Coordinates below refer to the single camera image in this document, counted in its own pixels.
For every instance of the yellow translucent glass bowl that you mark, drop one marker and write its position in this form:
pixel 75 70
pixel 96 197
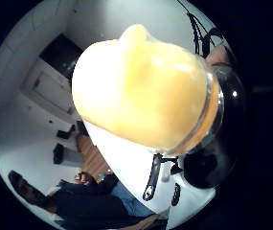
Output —
pixel 142 92

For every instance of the small black oblong object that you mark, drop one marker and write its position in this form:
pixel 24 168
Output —
pixel 176 194

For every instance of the the person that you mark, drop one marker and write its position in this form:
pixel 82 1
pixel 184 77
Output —
pixel 88 201

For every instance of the black floor stand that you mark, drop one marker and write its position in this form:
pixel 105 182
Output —
pixel 65 132

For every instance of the black box on floor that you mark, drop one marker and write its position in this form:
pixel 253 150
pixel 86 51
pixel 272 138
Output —
pixel 58 153

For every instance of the white cabinet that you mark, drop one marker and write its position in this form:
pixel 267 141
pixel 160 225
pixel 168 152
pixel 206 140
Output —
pixel 48 87

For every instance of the black wall screen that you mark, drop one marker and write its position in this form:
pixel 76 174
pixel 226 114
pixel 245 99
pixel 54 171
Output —
pixel 61 55

